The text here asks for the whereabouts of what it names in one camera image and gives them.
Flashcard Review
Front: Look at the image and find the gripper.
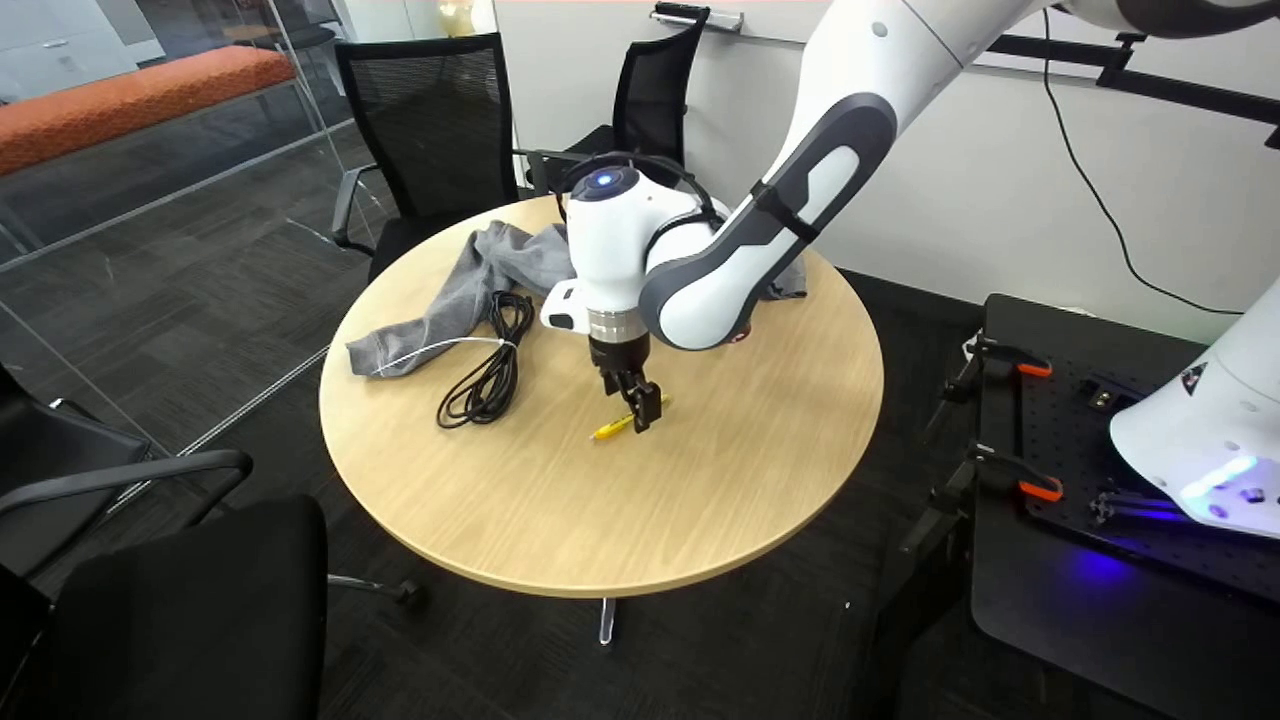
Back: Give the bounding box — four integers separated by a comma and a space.
589, 337, 666, 435

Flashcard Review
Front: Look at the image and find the yellow pen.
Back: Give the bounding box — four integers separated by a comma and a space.
591, 396, 670, 442

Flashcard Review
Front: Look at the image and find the grey cloth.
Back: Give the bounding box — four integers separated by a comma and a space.
346, 220, 808, 380

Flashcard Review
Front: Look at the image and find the black mesh office chair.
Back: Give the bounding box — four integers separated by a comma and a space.
524, 9, 712, 198
329, 33, 522, 283

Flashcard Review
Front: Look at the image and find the black clamp with orange tip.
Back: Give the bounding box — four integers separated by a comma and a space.
922, 444, 1065, 543
943, 334, 1054, 406

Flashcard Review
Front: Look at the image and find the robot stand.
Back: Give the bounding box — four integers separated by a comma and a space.
868, 292, 1280, 720

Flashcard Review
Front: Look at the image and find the orange bench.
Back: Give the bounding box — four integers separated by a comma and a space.
0, 44, 297, 178

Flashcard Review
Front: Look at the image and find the black stand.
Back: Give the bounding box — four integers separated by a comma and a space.
985, 31, 1280, 152

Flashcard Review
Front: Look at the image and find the coil of black cable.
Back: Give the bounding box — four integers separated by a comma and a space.
436, 290, 536, 431

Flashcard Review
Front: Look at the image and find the white cable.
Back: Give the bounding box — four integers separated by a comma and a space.
374, 336, 518, 377

